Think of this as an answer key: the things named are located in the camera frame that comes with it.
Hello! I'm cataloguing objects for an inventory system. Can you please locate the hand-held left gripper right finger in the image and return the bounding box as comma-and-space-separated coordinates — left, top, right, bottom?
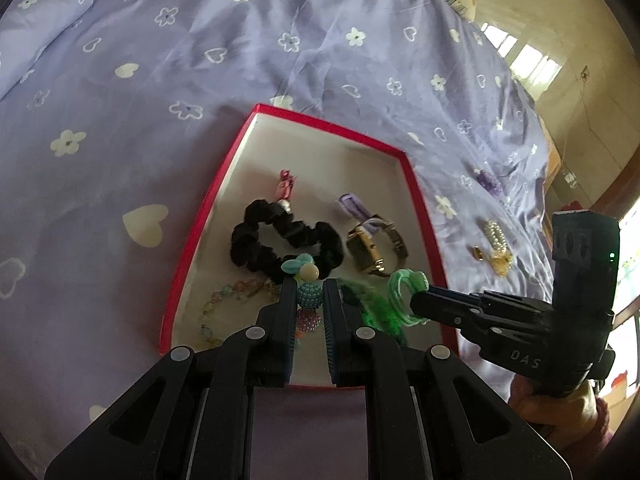
322, 279, 571, 480

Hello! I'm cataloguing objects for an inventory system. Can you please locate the green fluffy scrunchie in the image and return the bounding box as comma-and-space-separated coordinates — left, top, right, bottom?
336, 277, 408, 346

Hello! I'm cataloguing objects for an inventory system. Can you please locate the metal band wristwatch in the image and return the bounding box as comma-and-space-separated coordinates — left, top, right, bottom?
346, 216, 407, 278

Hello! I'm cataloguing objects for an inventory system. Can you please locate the red cardboard box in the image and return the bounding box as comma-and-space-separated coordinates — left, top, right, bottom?
159, 103, 460, 391

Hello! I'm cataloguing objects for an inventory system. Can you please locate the purple floral pillow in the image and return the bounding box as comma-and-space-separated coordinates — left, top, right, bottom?
0, 0, 96, 101

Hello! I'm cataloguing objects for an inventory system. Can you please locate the colourful chunky bead bracelet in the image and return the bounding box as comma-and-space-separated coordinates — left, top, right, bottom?
280, 255, 326, 348

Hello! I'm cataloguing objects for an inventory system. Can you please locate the purple floral bedsheet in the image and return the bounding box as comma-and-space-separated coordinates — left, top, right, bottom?
0, 0, 556, 466

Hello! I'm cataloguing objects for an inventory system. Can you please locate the yellow flower hair clip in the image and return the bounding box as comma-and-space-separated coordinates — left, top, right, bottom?
487, 250, 516, 277

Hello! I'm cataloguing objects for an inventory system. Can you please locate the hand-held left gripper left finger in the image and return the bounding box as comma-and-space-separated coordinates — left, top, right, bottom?
45, 277, 298, 480

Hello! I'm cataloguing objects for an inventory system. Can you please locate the light green hair tie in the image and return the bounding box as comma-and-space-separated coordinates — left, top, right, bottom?
387, 269, 431, 328

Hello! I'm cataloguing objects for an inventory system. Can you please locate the black velvet scrunchie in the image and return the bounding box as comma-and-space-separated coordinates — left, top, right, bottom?
231, 199, 345, 281

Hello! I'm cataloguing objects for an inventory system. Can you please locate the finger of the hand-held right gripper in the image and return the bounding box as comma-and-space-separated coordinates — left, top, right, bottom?
425, 286, 543, 314
410, 294, 501, 341

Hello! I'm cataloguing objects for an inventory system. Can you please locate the pink hair clip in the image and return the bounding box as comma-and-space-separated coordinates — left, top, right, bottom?
272, 170, 296, 211

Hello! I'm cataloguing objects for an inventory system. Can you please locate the purple flower scrunchie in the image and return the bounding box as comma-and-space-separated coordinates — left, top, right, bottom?
472, 167, 505, 201

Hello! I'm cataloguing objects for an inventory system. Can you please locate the clear bead bracelet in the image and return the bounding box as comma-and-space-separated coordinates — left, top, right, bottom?
197, 280, 281, 348

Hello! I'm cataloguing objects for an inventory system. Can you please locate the pearl and gold hair clip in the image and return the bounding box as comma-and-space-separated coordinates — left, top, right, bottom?
482, 220, 507, 252

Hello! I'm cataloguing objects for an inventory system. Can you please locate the person's right hand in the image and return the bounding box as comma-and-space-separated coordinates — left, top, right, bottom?
507, 376, 601, 453

